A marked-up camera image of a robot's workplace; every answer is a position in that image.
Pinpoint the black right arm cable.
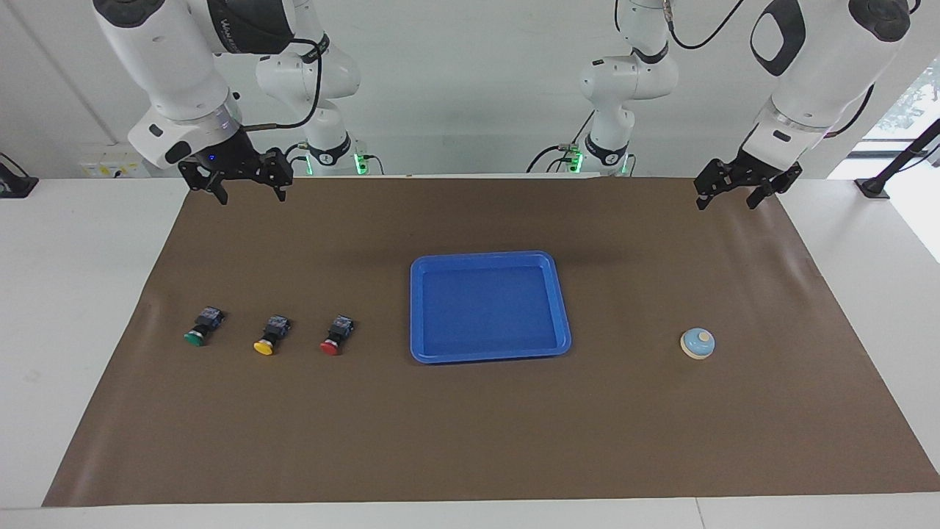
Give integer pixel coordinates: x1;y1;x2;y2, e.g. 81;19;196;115
242;37;328;133

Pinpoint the light blue call bell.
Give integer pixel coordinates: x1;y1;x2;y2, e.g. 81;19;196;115
680;327;716;361

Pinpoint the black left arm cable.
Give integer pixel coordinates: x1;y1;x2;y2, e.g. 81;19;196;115
663;0;876;139

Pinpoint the black right base cable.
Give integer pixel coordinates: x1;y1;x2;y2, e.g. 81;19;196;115
283;140;386;177

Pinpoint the brown table mat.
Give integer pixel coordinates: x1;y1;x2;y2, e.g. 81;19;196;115
42;175;940;508

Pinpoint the black left base cable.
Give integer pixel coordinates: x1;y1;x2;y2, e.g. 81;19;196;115
527;110;596;175

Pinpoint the black base cable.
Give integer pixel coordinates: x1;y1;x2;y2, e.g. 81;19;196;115
283;140;386;177
527;110;596;175

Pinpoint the white wall socket strip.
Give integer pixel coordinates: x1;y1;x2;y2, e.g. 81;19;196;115
79;151;151;179

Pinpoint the black clamp mount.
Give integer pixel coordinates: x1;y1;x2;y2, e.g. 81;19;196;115
0;152;39;199

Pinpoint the blue plastic tray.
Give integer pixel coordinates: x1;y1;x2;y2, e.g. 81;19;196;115
410;251;572;364

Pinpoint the green push button switch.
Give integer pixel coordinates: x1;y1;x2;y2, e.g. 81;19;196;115
184;306;225;348

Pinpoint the yellow push button switch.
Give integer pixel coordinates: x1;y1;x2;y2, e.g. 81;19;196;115
253;314;292;356

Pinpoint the red push button switch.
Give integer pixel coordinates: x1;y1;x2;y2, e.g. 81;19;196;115
320;314;356;356

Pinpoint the black stand with pole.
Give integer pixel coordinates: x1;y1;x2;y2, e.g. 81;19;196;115
854;118;940;201

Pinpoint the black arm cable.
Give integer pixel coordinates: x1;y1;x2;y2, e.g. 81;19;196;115
663;0;876;139
242;37;328;133

